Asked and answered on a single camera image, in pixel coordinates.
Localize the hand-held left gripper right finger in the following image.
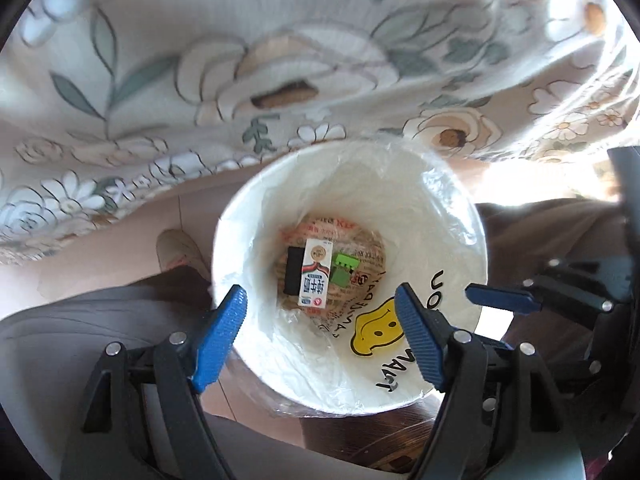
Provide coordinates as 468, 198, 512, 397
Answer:
394, 282, 587, 480

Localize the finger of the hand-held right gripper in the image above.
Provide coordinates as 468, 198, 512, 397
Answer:
465, 274, 616, 315
606, 146, 640, 211

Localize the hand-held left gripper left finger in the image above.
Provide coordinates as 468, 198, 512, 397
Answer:
60, 284, 248, 480

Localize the black cylinder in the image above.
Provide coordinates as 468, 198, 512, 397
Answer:
283, 247, 307, 297

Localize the white round waste bin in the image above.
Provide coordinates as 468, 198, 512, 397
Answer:
212, 139, 488, 417

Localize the green box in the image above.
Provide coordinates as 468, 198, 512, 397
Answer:
327, 251, 362, 289

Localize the white and blue carton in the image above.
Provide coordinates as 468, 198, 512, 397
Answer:
298, 239, 335, 310

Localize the person's beige shoe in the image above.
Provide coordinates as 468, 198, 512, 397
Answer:
155, 229, 211, 282

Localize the floral printed blanket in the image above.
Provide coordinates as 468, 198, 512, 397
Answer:
0, 0, 640, 267

